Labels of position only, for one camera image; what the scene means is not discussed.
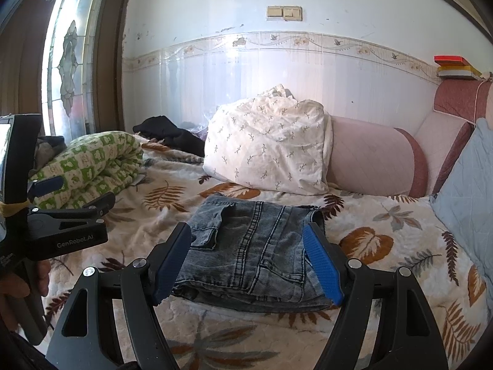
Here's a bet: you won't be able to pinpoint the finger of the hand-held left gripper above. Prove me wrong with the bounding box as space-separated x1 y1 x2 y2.
30 176 65 198
29 191 116 221

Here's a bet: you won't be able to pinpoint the light blue quilted cushion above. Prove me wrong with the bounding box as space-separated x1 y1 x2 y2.
429 117 493 278

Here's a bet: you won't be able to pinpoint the person's left hand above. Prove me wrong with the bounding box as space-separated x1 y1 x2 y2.
0 259 51 331

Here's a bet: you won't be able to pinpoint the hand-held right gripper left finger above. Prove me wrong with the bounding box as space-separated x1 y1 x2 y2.
45 221 193 370

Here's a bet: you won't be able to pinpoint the grey denim pants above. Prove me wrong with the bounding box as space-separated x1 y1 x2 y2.
171 195 336 313

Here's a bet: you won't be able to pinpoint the beige wall switch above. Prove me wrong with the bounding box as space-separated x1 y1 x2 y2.
267 6 303 21

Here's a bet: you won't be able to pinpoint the white sprig-print pillow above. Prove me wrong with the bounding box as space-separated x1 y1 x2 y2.
202 84 334 195

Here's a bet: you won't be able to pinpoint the black cloth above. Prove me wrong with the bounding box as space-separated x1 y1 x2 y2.
133 116 206 158

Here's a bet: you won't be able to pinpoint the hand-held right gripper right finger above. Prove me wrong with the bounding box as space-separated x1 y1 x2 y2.
302 221 449 370

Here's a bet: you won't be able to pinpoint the pink and maroon headboard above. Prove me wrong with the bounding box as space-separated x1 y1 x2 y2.
414 79 493 197

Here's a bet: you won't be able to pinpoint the green and white blanket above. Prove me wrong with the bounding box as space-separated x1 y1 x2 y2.
29 131 145 211

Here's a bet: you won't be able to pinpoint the stained glass window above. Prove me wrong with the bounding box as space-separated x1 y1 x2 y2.
42 0 104 135

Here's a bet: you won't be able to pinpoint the brown wooden window frame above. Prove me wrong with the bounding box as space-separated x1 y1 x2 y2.
92 0 136 132

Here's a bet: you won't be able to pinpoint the leaf-print blanket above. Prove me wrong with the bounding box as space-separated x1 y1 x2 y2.
27 142 488 370

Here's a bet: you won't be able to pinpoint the grey cloth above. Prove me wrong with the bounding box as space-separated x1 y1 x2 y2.
35 136 67 170

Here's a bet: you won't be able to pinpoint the pink bolster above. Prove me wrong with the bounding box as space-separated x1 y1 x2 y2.
325 115 429 198

